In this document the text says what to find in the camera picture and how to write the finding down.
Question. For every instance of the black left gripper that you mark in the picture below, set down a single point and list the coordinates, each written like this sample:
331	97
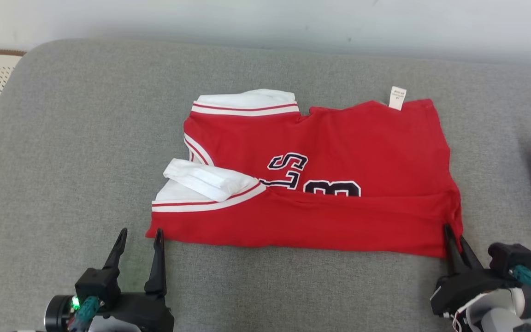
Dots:
145	316

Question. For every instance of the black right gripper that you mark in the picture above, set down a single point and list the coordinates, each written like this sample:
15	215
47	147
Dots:
463	288

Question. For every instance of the red basketball jersey white sleeves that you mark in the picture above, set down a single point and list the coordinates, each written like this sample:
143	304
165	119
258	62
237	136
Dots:
339	138

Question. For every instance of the grey fabric sofa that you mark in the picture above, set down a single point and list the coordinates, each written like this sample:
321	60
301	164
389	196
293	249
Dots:
85	161

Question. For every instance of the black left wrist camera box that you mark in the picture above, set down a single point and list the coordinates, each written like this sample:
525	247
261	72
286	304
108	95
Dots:
97	286

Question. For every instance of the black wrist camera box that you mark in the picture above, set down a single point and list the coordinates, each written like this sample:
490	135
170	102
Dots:
512	258
97	286

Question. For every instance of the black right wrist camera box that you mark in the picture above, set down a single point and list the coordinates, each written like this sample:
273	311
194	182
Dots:
512	258

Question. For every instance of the teal right camera connector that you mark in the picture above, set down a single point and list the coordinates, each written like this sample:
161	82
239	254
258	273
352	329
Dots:
526	276

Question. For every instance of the teal camera connector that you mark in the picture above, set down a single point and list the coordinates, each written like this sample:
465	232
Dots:
526	276
86	311

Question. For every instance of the teal left camera connector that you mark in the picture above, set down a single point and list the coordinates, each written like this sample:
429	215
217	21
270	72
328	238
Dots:
86	311

